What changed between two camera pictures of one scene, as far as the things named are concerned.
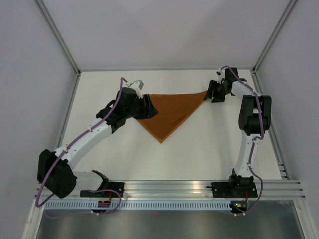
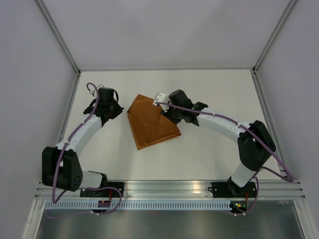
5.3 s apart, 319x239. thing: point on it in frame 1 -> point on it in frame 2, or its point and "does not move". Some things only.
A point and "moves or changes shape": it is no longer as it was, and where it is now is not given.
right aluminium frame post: [291, 4] does not move
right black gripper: [213, 85] -> [167, 114]
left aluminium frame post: [58, 36] does not move
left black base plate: [118, 186] does not move
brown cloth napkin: [173, 109] moves or changes shape
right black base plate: [223, 189] does not move
